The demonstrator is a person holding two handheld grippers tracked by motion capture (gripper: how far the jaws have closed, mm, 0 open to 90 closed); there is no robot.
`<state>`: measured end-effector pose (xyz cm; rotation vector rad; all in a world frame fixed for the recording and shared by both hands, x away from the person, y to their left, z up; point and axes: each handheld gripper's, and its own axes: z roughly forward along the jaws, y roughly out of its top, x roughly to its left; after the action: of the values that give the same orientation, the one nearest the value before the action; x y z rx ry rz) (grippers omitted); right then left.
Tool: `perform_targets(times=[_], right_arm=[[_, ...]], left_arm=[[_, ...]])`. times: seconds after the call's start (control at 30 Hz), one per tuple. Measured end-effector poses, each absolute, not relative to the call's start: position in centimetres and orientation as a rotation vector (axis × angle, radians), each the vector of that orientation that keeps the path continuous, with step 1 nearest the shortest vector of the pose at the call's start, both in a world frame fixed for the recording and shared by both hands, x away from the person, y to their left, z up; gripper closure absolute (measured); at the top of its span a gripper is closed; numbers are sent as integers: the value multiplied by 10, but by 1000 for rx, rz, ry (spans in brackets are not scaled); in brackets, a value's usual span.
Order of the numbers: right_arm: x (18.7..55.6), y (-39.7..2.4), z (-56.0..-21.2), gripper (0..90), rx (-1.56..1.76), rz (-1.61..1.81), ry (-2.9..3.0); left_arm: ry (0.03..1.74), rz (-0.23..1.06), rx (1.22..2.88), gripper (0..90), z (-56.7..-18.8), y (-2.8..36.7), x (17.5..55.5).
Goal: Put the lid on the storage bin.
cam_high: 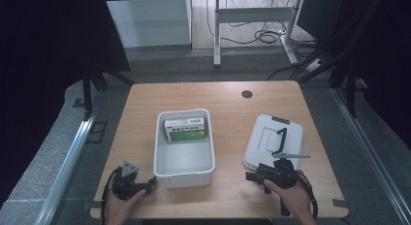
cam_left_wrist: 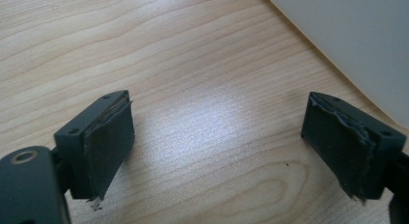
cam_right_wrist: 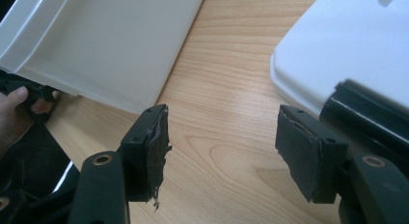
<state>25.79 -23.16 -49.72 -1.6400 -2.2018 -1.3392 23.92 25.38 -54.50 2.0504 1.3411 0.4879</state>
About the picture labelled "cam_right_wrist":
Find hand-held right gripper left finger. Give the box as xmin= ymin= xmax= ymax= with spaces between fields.
xmin=117 ymin=103 xmax=174 ymax=212

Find white plastic tray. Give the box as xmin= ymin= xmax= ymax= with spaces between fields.
xmin=0 ymin=0 xmax=207 ymax=115

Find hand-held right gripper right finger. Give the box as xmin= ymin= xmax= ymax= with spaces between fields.
xmin=275 ymin=104 xmax=350 ymax=205

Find white plastic box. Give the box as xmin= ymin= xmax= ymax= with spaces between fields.
xmin=269 ymin=0 xmax=409 ymax=120

